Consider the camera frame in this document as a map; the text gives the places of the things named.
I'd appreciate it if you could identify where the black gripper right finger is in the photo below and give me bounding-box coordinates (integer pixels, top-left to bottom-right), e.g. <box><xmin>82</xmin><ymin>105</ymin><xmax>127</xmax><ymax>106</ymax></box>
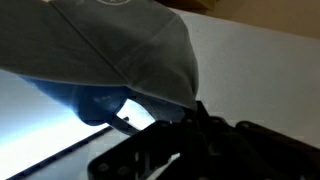
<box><xmin>186</xmin><ymin>105</ymin><xmax>320</xmax><ymax>180</ymax></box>

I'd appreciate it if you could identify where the grey-blue baseball cap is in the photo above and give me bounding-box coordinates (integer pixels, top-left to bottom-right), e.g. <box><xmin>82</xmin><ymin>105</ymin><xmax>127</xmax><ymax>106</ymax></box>
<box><xmin>0</xmin><ymin>0</ymin><xmax>200</xmax><ymax>136</ymax></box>

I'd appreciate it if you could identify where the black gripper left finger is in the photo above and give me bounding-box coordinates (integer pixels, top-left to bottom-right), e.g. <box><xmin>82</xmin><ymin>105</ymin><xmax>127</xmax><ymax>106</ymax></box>
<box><xmin>87</xmin><ymin>99</ymin><xmax>205</xmax><ymax>180</ymax></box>

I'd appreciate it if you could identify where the blue container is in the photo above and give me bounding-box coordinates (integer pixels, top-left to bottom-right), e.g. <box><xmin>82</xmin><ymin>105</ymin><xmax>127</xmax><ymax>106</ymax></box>
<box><xmin>19</xmin><ymin>74</ymin><xmax>130</xmax><ymax>127</ymax></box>

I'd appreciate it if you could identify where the black window frame strip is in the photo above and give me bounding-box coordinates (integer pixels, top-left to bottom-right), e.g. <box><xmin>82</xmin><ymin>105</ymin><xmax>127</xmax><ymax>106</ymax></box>
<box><xmin>6</xmin><ymin>116</ymin><xmax>132</xmax><ymax>180</ymax></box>

